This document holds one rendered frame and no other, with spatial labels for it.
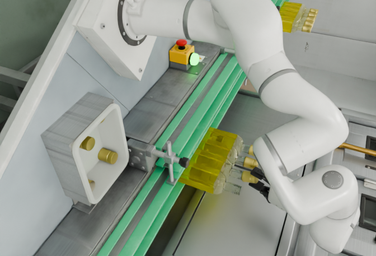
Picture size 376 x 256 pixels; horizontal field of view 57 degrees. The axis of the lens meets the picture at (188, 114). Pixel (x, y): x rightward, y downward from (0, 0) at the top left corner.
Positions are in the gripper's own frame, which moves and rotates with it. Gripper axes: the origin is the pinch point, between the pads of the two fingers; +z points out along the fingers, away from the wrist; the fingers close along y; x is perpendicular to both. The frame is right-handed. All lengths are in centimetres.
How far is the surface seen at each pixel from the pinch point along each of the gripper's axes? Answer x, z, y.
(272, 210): -1.6, -6.7, -13.3
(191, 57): -17.9, 39.9, 19.2
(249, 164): -3.4, 4.7, 0.2
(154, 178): 21.6, 22.5, 3.7
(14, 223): 57, 29, 19
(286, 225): 0.8, -12.8, -12.5
